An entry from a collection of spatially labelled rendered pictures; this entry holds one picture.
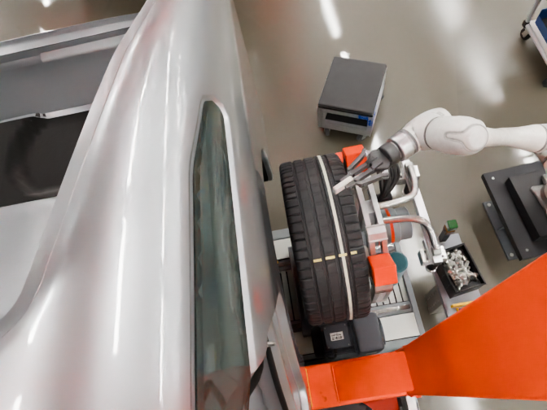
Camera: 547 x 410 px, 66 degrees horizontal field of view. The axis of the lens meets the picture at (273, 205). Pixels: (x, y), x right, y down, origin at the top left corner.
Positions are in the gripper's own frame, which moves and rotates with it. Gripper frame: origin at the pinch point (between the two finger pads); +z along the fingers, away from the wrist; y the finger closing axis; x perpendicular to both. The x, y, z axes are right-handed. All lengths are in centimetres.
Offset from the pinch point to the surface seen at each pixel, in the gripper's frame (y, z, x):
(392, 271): -28.0, 1.3, -15.6
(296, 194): 10.5, 11.6, -9.3
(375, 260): -21.8, 2.9, -17.4
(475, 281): -44, -41, -75
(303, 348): -18, 39, -119
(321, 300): -21.0, 24.5, -24.4
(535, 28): 62, -208, -111
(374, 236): -15.3, -1.4, -15.5
